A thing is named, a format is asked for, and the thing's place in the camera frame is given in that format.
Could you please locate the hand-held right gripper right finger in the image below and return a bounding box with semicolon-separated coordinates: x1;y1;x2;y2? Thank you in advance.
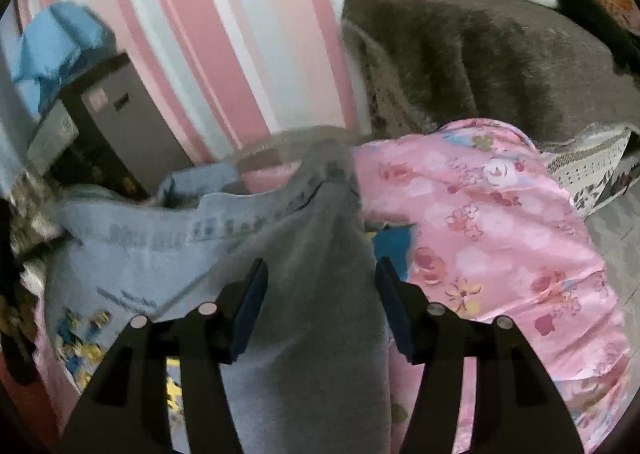
376;257;585;454

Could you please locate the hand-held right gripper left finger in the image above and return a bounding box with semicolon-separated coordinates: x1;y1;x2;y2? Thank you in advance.
60;258;269;454

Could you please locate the grey printed garment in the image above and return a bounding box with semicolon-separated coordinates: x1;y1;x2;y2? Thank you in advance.
42;129;416;454

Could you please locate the pink floral bedsheet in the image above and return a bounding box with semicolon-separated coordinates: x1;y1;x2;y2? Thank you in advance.
32;118;633;454

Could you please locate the black and grey cabinet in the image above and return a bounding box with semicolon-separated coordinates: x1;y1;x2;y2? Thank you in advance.
27;51;193;200

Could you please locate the white patterned mattress cover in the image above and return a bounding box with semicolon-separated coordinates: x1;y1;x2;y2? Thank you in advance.
542;126;640;220

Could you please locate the dark patterned cloth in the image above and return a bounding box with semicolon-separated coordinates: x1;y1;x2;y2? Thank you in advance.
0;169;66;385

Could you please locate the brown fuzzy blanket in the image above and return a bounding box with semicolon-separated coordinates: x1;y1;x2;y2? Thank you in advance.
340;0;640;145

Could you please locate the light blue cloth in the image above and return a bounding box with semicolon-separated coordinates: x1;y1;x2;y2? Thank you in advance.
12;1;116;115

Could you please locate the black cloth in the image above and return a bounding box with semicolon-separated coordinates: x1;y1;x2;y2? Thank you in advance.
537;0;640;72

